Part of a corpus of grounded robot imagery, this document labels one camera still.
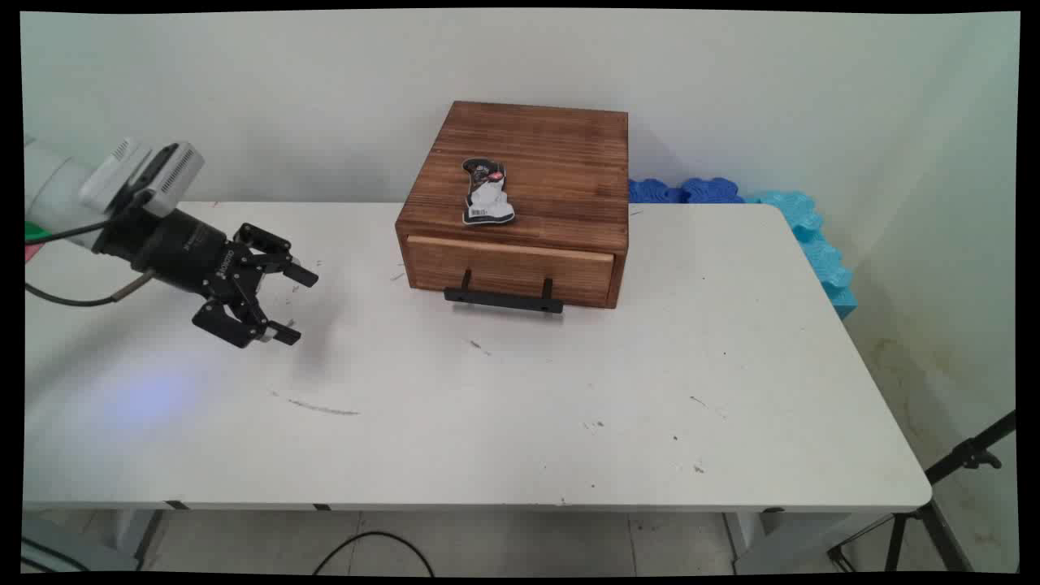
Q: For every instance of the dark blue foam mat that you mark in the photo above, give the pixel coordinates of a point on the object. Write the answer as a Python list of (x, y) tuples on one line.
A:
[(712, 190), (654, 192)]

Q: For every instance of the white table leg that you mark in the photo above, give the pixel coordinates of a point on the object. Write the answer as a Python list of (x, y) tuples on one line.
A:
[(780, 540), (138, 532)]

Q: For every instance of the black camera tripod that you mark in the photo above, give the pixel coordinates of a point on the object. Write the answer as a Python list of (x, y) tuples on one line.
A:
[(926, 520)]

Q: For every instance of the light blue foam mat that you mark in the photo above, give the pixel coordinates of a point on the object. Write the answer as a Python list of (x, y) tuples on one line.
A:
[(816, 244)]

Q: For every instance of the pink paper sheet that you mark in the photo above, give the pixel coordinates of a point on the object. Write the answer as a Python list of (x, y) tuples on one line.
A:
[(31, 250)]

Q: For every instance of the brown wooden drawer cabinet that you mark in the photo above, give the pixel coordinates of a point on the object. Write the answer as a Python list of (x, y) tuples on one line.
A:
[(536, 162)]

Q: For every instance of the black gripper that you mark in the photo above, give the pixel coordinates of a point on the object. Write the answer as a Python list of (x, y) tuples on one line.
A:
[(175, 244)]

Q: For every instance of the green paper sheet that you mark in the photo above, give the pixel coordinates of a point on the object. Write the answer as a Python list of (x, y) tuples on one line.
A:
[(34, 231)]

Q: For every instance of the black white snack packet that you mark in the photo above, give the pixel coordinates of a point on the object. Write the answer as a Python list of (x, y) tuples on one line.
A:
[(486, 195)]

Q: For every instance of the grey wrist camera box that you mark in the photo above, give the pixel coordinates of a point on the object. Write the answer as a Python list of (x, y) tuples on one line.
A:
[(172, 179)]

